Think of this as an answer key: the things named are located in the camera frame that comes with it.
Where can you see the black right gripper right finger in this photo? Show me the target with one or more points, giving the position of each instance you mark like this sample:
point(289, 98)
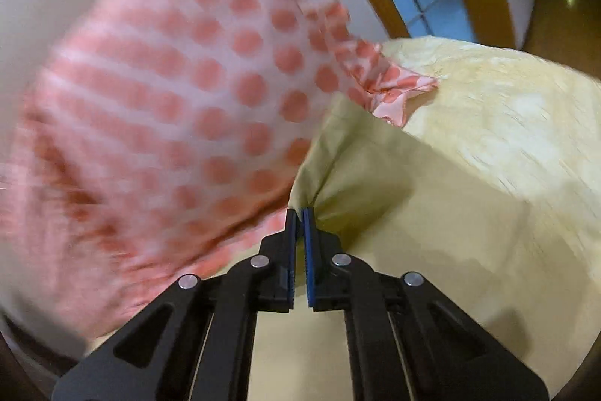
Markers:
point(406, 339)

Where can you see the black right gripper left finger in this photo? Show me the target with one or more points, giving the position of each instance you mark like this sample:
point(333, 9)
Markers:
point(195, 340)

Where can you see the beige khaki pants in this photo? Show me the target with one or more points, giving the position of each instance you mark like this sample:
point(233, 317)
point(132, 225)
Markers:
point(508, 227)

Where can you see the pink polka dot pillow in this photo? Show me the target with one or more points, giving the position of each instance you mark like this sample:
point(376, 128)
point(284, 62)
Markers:
point(162, 134)

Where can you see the yellow patterned bed cover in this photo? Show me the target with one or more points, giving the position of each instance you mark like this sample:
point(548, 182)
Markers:
point(507, 114)

